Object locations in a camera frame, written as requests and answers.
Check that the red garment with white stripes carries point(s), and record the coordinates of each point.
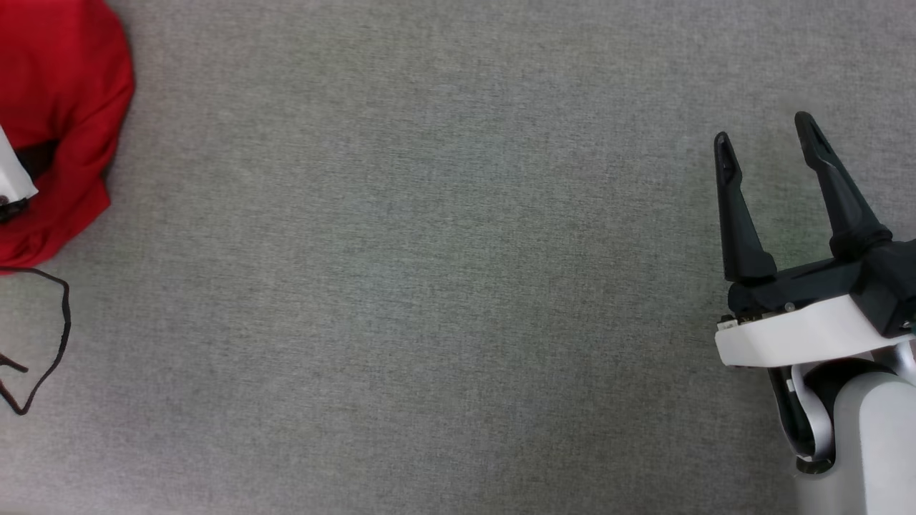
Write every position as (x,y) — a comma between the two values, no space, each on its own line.
(64,93)

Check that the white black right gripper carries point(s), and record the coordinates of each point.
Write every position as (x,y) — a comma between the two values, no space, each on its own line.
(794,332)

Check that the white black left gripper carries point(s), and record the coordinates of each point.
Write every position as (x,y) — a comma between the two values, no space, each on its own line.
(13,179)

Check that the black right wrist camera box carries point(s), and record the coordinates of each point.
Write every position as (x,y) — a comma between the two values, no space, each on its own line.
(891,286)

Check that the grey fabric sofa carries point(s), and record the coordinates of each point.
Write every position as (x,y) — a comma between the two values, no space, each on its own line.
(429,286)

